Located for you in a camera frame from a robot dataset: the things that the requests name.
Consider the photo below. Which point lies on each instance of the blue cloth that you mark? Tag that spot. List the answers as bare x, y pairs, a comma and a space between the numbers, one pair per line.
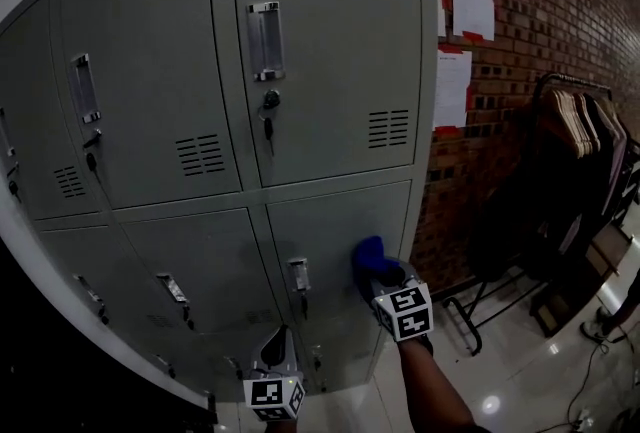
370, 253

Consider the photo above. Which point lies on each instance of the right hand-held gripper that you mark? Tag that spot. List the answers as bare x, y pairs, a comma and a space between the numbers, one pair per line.
407, 311

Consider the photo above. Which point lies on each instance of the person's left forearm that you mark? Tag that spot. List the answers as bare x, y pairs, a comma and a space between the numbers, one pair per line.
279, 427

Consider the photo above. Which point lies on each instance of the row of wooden hangers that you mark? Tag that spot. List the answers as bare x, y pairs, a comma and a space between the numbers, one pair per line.
572, 121

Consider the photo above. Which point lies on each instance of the grey metal locker door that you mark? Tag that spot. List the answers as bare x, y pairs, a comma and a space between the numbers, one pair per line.
340, 221

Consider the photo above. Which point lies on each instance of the person's right forearm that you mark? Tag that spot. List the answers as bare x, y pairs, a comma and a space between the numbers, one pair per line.
430, 391

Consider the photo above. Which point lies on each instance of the black key in lock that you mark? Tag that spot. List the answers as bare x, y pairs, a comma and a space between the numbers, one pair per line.
91, 162
303, 305
103, 317
189, 321
14, 188
270, 99

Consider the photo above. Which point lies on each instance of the black clothes rack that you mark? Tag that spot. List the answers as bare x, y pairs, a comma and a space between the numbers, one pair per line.
575, 81

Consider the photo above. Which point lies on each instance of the grey metal locker cabinet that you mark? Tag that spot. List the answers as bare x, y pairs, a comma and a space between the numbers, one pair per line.
222, 71

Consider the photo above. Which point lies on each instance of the dark hanging garments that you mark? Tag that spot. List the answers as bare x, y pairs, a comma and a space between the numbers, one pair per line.
610, 146

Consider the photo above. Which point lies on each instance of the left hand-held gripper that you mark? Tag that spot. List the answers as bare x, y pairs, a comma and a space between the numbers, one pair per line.
267, 393

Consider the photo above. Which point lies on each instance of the brown wooden stand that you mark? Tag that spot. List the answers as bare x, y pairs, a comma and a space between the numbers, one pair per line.
595, 261

